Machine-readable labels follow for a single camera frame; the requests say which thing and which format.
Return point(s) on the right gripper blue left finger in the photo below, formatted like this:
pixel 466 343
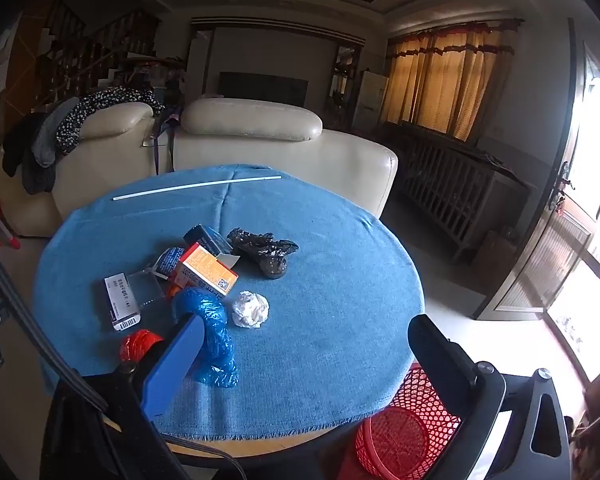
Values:
pixel 166 363

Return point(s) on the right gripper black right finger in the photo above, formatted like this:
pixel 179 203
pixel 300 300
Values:
pixel 447 366

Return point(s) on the blue plastic bag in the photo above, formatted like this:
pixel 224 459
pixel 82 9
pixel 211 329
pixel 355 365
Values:
pixel 215 364

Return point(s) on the red net ball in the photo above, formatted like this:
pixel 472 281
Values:
pixel 134 347

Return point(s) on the white small box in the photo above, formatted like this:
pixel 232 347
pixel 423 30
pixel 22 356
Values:
pixel 123 307

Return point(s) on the clear plastic blister pack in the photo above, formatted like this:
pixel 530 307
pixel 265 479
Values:
pixel 146 289

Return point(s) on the white paper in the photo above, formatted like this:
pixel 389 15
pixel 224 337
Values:
pixel 249 310

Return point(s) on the orange white medicine box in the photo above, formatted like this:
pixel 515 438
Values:
pixel 199 268

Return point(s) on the blue toothpaste box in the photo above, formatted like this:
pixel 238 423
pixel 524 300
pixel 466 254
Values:
pixel 209 239

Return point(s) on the black plastic bag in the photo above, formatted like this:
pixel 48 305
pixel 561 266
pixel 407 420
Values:
pixel 269 254

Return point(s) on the orange snack wrapper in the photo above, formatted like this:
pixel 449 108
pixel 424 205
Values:
pixel 173 290

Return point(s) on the blue foil box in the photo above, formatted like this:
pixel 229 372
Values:
pixel 167 262

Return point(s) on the red mesh basket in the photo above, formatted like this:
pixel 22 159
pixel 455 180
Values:
pixel 405 439

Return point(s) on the blue tablecloth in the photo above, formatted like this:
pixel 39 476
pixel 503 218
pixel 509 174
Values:
pixel 319 335

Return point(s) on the white stick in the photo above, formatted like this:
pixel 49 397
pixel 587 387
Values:
pixel 191 186

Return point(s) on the grey dark clothes pile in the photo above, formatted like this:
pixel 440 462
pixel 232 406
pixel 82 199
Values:
pixel 30 146

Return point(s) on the wooden crib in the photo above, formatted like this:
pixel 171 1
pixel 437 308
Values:
pixel 464 192

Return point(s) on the polka dot garment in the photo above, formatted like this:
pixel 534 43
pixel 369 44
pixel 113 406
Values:
pixel 67 136

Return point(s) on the cream leather sofa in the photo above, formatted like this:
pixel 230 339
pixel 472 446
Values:
pixel 115 150

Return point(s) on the wooden staircase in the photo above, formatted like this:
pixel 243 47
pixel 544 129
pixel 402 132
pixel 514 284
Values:
pixel 75 61

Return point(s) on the black television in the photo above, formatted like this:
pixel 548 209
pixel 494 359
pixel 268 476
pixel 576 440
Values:
pixel 259 87

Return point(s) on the orange curtains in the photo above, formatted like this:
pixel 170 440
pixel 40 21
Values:
pixel 449 79

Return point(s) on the white cabinet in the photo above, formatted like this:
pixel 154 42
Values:
pixel 368 106

